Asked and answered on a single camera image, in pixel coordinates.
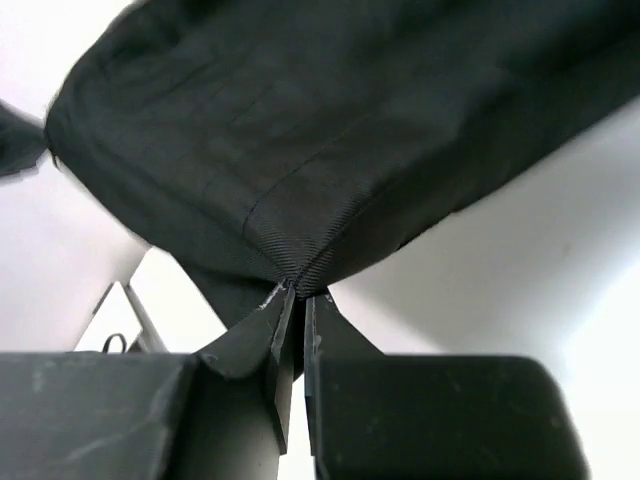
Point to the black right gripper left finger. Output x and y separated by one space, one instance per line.
219 413

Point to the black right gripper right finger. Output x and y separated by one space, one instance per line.
373 415

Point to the black pleated skirt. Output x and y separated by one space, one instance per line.
261 142

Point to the aluminium table edge rail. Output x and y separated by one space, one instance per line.
119 325

